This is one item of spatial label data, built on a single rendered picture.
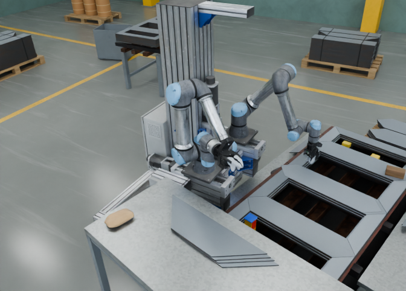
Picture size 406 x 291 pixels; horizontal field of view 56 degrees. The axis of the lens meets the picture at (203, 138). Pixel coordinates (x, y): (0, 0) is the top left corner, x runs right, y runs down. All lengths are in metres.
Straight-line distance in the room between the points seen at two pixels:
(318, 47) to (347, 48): 0.47
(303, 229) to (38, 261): 2.25
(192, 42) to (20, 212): 2.61
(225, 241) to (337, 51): 5.18
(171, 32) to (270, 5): 7.71
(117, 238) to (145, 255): 0.20
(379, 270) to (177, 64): 1.68
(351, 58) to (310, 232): 4.70
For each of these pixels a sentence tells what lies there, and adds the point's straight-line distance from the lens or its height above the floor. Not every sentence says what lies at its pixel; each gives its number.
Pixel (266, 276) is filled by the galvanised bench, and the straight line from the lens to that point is 1.89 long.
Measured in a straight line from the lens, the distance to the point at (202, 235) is 2.01.
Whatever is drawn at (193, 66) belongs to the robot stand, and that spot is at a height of 1.68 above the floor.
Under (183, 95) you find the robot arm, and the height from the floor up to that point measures 1.63.
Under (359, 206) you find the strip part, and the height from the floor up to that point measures 0.85.
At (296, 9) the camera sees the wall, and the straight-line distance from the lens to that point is 9.76.
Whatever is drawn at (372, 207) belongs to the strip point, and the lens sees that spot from 2.66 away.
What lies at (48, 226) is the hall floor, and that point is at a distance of 3.91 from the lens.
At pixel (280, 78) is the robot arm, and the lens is 2.52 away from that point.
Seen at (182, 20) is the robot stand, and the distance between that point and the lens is 2.30.
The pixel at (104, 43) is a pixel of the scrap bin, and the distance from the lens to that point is 7.50.
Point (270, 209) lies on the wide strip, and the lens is 2.49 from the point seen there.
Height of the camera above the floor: 2.54
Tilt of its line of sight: 32 degrees down
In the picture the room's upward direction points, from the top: 2 degrees counter-clockwise
